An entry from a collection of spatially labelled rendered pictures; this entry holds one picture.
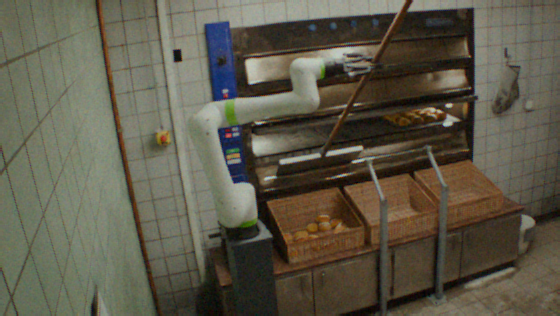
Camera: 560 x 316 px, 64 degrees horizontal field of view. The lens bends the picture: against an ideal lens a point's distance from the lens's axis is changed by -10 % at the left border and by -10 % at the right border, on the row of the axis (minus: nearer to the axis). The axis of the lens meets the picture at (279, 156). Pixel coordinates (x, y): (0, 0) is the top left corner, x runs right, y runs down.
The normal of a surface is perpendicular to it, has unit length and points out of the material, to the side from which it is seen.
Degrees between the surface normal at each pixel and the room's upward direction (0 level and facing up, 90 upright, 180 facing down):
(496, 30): 90
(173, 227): 90
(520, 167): 90
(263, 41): 90
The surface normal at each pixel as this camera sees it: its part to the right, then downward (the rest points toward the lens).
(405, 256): 0.28, 0.29
